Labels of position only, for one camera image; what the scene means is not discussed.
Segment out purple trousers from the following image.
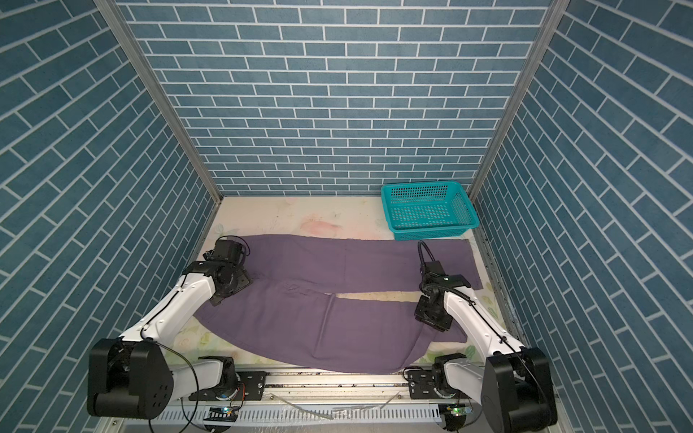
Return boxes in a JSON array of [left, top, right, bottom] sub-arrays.
[[195, 235, 467, 375]]

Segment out white slotted cable duct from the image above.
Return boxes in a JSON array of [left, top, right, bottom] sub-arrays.
[[152, 403, 442, 427]]

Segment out teal plastic basket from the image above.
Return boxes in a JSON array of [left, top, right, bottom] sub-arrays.
[[381, 181, 480, 241]]

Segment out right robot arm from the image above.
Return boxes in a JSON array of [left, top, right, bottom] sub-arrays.
[[415, 261, 558, 432]]

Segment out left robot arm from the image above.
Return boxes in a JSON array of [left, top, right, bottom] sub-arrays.
[[86, 236, 252, 420]]

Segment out left corner aluminium post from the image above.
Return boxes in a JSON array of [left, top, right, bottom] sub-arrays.
[[94, 0, 223, 206]]

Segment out corner aluminium post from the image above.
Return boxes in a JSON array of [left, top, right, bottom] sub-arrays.
[[94, 0, 223, 206], [467, 0, 570, 202]]

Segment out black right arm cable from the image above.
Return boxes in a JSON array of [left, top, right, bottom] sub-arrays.
[[416, 240, 548, 412]]

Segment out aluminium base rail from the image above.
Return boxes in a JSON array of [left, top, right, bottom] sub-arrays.
[[107, 364, 553, 407]]

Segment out right corner aluminium post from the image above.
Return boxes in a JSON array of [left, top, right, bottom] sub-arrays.
[[467, 0, 570, 202]]

